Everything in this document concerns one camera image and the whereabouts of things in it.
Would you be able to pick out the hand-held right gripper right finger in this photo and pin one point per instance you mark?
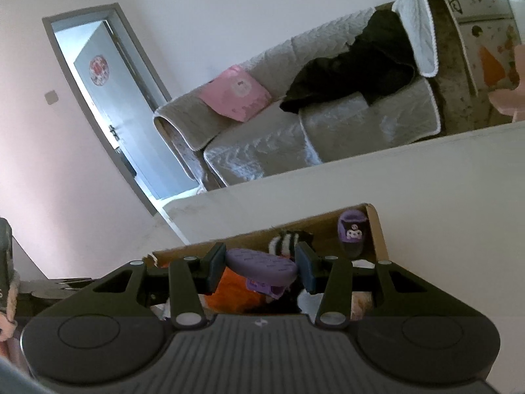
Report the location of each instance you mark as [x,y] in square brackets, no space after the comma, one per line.
[306,269]

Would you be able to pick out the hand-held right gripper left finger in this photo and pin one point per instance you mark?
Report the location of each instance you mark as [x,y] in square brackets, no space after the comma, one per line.
[216,266]

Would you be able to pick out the purple slipper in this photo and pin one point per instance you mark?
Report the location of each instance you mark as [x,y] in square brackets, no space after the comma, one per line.
[352,234]
[262,266]

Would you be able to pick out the cardboard box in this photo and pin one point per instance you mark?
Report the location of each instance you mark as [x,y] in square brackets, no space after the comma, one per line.
[379,234]

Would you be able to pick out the white desktop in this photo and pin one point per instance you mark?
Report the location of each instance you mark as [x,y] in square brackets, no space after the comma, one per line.
[451,213]

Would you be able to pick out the orange sock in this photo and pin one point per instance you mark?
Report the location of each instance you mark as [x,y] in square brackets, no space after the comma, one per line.
[233,291]

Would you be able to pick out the black white striped sock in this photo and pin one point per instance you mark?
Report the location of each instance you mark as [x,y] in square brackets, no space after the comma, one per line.
[285,241]

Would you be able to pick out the grey sofa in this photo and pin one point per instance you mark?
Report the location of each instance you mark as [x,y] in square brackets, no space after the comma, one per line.
[266,152]

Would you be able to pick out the white door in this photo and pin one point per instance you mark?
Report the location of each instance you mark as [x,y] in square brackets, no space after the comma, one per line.
[131,131]

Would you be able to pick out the pink cushion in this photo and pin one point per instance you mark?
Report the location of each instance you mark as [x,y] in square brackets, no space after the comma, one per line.
[236,92]

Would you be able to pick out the round red door decoration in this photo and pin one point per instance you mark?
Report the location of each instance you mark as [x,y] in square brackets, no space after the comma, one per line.
[99,69]

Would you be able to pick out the black clothing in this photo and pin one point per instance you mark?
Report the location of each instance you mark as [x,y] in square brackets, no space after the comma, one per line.
[352,69]

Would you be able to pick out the white quilted sofa cover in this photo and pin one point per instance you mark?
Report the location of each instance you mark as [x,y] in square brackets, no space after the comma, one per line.
[416,28]

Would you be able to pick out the pink stool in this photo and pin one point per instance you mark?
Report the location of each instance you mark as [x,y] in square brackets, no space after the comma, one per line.
[510,98]

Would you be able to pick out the wall switch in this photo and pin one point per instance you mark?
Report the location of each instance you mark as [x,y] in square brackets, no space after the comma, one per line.
[51,97]

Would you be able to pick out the grey door frame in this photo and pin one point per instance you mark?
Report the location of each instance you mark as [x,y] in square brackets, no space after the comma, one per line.
[61,69]

